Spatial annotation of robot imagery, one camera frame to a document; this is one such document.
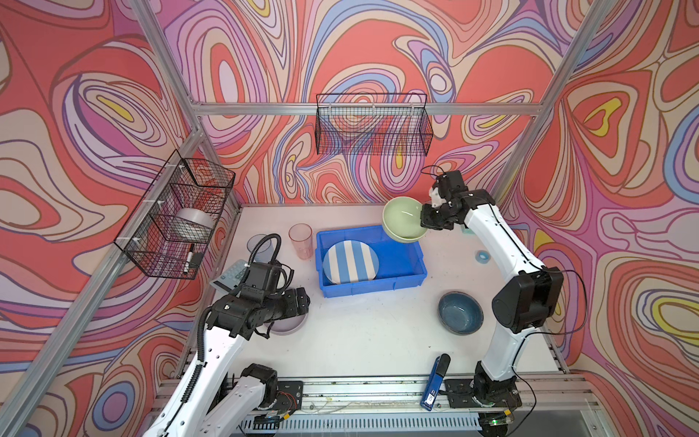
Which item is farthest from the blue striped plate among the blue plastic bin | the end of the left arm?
the end of the left arm

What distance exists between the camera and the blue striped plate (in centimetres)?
94

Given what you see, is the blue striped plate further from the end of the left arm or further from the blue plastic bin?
the end of the left arm

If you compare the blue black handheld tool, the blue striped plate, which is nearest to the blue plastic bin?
the blue striped plate
